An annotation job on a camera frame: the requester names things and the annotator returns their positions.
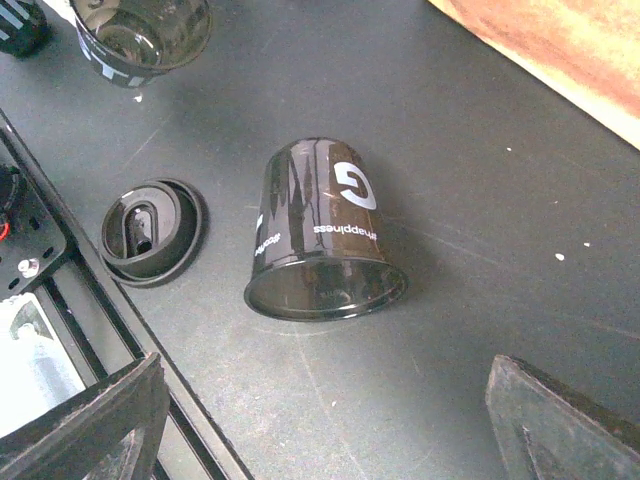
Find brown paper bag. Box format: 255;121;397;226
434;1;639;146

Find black front mounting rail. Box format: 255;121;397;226
1;117;251;479

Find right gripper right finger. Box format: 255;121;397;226
485;355;639;479

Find black coffee lid near bag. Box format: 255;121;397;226
99;178;209;288

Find paper cup black sleeve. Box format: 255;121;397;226
0;0;49;58

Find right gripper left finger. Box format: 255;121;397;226
1;353;170;479

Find black empty cup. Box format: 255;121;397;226
70;0;213;89

